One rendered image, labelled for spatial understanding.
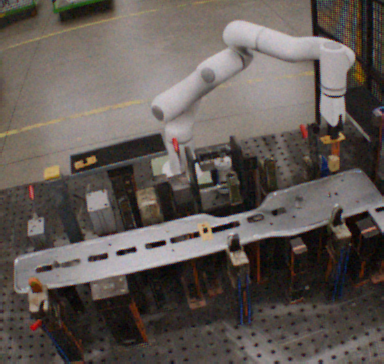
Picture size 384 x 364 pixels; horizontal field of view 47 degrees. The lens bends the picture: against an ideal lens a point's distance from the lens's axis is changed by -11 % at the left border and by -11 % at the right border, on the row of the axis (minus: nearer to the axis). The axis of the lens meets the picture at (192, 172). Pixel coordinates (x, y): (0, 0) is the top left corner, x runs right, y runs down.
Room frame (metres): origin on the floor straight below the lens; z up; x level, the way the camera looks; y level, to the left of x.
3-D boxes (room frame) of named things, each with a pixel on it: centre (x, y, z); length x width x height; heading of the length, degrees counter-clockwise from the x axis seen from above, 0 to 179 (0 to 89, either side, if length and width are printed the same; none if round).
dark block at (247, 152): (1.42, -0.21, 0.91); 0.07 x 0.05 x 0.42; 8
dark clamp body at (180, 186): (1.37, 0.05, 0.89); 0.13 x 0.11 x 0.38; 8
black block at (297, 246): (1.05, -0.31, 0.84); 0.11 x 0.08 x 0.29; 8
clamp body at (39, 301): (0.91, 0.54, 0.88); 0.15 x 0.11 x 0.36; 8
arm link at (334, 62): (1.25, -0.48, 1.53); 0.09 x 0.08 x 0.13; 132
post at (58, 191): (1.44, 0.52, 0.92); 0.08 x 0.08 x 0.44; 8
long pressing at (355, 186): (1.17, 0.01, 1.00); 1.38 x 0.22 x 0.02; 98
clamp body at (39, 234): (1.26, 0.59, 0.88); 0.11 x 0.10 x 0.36; 8
